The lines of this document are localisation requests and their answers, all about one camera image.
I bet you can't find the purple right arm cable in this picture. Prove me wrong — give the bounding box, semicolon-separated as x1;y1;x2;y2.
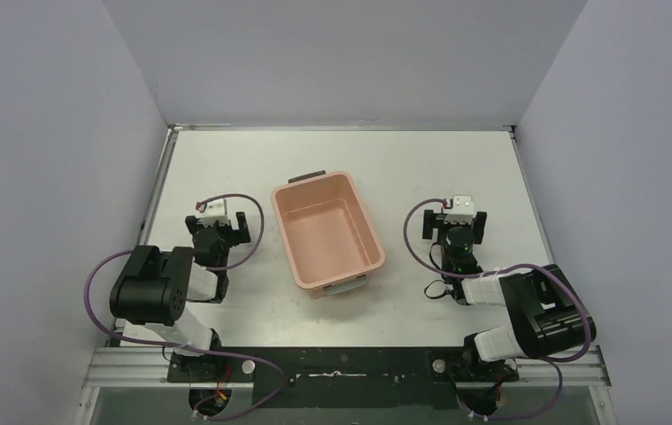
403;197;593;422

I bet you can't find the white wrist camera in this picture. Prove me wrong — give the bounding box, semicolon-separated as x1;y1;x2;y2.
443;195;476;225
196;198;230;228

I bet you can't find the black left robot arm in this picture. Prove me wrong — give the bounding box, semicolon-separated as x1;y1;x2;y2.
110;212;251;382

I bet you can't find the pink plastic bin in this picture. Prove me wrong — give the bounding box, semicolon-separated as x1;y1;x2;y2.
271;170;386;299

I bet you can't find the aluminium mounting rail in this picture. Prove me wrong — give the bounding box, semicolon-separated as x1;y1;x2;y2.
80;344;611;390

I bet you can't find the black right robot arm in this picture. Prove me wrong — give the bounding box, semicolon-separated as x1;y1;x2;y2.
421;210;597;382

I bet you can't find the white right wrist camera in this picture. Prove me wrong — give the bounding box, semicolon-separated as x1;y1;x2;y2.
443;195;476;225

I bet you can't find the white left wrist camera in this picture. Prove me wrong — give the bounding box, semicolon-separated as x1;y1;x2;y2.
196;198;230;228

